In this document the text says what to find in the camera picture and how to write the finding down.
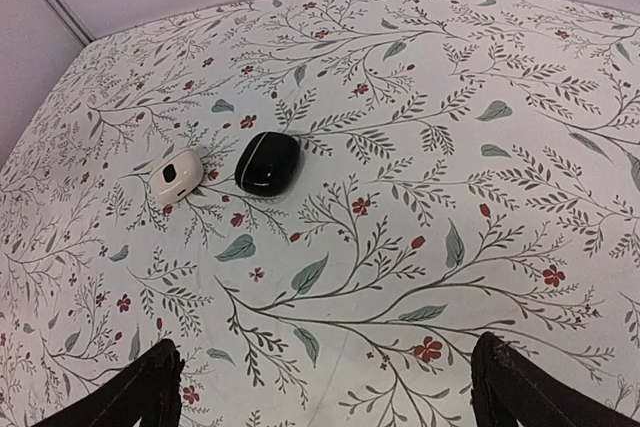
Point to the black earbud charging case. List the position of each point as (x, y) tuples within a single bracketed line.
[(267, 165)]

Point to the floral patterned table mat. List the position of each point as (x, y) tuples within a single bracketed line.
[(466, 166)]

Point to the white charging case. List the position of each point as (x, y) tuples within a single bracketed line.
[(176, 176)]

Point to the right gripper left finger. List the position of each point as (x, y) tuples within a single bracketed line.
[(146, 392)]

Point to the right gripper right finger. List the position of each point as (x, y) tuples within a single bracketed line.
[(509, 390)]

